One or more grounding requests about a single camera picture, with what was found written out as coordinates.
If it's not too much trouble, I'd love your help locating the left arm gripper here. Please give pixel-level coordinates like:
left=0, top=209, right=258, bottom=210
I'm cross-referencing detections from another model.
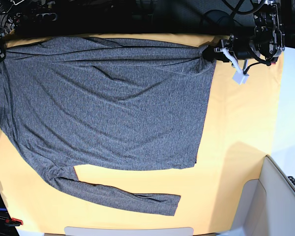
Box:
left=202, top=35, right=258, bottom=62

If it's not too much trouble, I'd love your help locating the grey long-sleeve shirt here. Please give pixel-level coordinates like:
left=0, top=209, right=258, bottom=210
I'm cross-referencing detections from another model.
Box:
left=0, top=37, right=216, bottom=216

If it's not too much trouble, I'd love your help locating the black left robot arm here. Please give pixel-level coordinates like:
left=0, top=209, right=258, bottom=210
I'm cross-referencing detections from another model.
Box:
left=203, top=0, right=285, bottom=66

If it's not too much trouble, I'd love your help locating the red black clamp right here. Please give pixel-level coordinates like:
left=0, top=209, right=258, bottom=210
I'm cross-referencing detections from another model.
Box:
left=269, top=56, right=279, bottom=65

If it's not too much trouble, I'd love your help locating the red black clamp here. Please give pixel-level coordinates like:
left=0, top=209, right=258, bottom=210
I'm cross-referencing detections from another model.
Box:
left=4, top=218, right=23, bottom=227
left=269, top=56, right=279, bottom=65

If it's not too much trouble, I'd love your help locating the yellow table cloth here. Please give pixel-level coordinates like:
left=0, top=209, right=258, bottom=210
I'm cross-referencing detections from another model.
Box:
left=0, top=34, right=283, bottom=234

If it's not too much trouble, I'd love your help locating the white cardboard box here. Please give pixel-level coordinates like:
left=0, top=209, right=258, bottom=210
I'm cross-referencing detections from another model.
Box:
left=229, top=156, right=295, bottom=236

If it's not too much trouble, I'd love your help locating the red black clamp left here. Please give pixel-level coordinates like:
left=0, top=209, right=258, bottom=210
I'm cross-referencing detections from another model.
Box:
left=4, top=218, right=23, bottom=227

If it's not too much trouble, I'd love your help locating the grey tray edge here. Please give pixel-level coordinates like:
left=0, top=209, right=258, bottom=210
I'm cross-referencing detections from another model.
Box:
left=64, top=227, right=194, bottom=236

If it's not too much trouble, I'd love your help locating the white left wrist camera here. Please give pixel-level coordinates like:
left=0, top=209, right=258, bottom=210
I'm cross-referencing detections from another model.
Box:
left=233, top=72, right=249, bottom=85

